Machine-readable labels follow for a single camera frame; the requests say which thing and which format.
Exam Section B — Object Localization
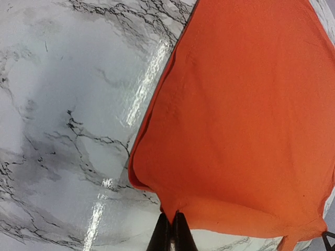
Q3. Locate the orange t-shirt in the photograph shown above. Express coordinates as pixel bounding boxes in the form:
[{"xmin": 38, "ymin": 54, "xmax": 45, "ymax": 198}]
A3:
[{"xmin": 128, "ymin": 1, "xmax": 334, "ymax": 250}]

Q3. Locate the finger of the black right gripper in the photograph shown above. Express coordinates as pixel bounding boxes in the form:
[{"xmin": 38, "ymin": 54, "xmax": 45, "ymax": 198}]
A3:
[{"xmin": 322, "ymin": 231, "xmax": 335, "ymax": 251}]

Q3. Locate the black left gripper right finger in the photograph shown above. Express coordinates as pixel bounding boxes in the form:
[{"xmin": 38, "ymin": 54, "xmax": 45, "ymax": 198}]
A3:
[{"xmin": 172, "ymin": 212, "xmax": 196, "ymax": 251}]

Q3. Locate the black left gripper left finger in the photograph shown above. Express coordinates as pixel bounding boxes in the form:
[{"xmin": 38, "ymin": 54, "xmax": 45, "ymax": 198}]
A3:
[{"xmin": 146, "ymin": 213, "xmax": 172, "ymax": 251}]

